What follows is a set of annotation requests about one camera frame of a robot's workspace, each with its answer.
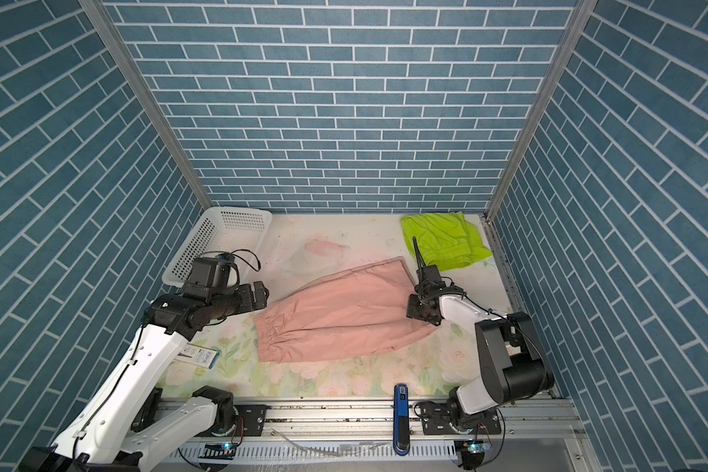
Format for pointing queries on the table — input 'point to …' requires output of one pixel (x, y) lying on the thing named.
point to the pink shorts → (355, 308)
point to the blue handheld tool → (401, 420)
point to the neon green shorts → (444, 239)
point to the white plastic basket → (223, 230)
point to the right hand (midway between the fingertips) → (412, 307)
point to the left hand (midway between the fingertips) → (255, 294)
